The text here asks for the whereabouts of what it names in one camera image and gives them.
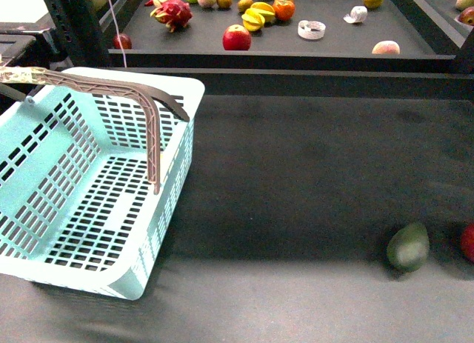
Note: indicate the light blue plastic basket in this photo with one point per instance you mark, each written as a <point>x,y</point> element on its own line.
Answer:
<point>77,208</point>

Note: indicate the small white tape roll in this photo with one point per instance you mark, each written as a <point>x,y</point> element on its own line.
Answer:
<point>357,15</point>

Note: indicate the red apple front tray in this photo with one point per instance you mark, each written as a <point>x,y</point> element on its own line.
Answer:
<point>236,37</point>

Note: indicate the brown kiwi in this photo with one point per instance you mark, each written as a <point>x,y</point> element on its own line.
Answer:
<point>243,5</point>
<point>224,4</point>

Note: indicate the yellow starfruit front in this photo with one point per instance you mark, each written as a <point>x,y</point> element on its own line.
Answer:
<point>252,20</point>

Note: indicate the red apple near gripper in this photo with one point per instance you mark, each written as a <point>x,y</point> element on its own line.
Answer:
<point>467,242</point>

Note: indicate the dark metal rack post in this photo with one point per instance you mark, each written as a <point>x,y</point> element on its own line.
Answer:
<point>79,32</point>

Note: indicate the orange persimmon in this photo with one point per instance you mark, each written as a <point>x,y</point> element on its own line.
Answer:
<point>284,9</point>

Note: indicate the green avocado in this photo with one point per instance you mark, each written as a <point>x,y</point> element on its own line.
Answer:
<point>409,248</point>

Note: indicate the pink dragon fruit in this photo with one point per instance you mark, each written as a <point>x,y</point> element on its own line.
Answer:
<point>174,14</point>

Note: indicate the black fruit display tray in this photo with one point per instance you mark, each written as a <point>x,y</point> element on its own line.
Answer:
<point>428,42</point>

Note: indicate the pale peach at edge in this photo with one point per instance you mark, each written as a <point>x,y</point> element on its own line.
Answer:
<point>386,47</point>

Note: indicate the yellow starfruit back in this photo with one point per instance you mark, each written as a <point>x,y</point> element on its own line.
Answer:
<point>264,9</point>

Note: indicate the small dark red apple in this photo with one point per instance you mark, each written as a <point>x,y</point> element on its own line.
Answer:
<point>122,41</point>

